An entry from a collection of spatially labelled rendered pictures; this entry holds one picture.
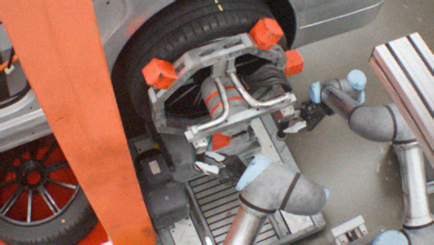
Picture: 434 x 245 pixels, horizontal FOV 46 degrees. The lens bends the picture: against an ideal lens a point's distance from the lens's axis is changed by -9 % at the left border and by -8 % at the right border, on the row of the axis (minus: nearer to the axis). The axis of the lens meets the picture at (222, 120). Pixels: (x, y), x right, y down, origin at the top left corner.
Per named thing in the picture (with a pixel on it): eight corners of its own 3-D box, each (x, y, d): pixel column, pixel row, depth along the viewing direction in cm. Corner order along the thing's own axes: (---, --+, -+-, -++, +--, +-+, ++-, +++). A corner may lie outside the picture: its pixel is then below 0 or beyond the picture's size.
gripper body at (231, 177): (216, 182, 207) (246, 194, 205) (217, 173, 200) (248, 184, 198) (224, 164, 211) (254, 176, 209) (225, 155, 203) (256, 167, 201)
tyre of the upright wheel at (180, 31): (291, -6, 232) (172, -39, 186) (318, 35, 222) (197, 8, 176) (205, 88, 270) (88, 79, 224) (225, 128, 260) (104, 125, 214)
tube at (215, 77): (218, 77, 203) (219, 60, 194) (240, 120, 195) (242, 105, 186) (173, 92, 200) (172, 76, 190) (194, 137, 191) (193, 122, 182)
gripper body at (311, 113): (300, 101, 208) (326, 91, 211) (296, 113, 216) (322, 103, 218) (309, 118, 205) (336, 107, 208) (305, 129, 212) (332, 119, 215)
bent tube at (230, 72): (267, 60, 207) (270, 43, 198) (291, 101, 199) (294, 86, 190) (225, 75, 204) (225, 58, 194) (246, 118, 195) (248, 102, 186)
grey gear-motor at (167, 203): (163, 156, 286) (158, 123, 255) (193, 227, 268) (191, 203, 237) (130, 167, 282) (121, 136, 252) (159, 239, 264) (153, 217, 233)
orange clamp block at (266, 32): (260, 35, 204) (274, 18, 199) (270, 51, 201) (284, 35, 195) (247, 32, 199) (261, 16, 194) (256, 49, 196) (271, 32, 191)
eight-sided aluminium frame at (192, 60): (270, 96, 247) (285, 19, 199) (277, 108, 244) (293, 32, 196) (154, 137, 235) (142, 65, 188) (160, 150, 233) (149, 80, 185)
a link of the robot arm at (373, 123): (363, 154, 165) (309, 105, 210) (394, 146, 167) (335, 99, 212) (362, 119, 161) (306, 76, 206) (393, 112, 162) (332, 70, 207)
